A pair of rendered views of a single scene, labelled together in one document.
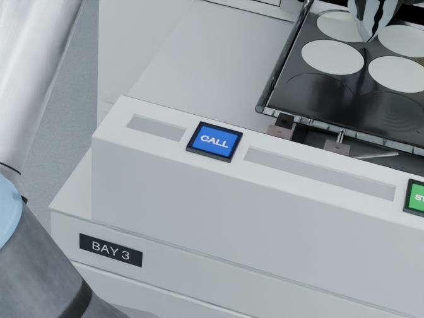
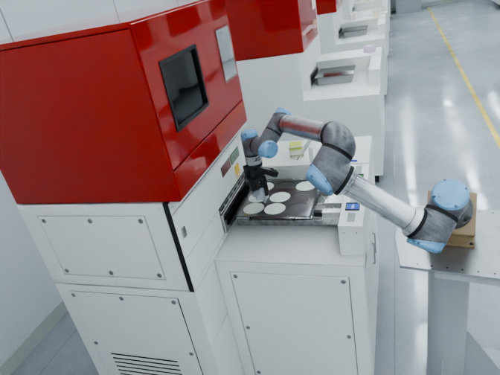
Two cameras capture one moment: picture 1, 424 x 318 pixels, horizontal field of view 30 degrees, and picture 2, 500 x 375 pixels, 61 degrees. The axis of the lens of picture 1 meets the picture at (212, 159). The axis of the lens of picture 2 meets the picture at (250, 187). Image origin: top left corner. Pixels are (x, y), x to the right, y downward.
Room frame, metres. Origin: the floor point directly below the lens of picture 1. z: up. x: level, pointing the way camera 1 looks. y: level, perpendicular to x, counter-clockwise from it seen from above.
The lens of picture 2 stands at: (0.89, 1.53, 1.88)
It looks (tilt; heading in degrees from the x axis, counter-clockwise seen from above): 26 degrees down; 280
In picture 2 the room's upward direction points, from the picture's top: 11 degrees counter-clockwise
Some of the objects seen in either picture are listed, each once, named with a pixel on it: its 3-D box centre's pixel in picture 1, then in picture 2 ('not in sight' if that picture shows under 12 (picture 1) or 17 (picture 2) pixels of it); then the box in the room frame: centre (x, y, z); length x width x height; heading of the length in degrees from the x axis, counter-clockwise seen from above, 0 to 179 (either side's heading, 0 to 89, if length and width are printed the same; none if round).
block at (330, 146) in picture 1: (331, 167); (334, 203); (0.81, -0.16, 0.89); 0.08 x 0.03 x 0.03; 168
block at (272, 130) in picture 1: (273, 151); (332, 213); (0.83, -0.08, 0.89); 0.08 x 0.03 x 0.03; 168
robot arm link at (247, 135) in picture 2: not in sight; (251, 142); (1.14, -0.21, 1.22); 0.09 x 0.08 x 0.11; 129
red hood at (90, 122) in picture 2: not in sight; (125, 94); (1.62, -0.20, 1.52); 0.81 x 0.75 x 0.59; 78
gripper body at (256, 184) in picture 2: not in sight; (255, 175); (1.15, -0.21, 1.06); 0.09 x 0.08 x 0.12; 29
